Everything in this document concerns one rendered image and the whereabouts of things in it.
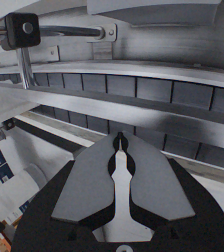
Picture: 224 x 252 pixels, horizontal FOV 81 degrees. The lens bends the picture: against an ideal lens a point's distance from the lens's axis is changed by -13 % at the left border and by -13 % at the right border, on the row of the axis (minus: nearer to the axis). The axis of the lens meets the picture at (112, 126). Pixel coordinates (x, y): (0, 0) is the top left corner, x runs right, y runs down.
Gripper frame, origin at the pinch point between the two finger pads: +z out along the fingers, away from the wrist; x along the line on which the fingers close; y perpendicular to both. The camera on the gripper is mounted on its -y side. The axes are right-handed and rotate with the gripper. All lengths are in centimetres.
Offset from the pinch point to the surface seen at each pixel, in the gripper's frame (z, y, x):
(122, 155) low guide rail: 2.2, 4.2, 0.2
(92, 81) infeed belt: 8.3, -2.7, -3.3
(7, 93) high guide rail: 4.3, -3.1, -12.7
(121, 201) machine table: 11.9, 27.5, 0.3
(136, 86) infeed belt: 5.9, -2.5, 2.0
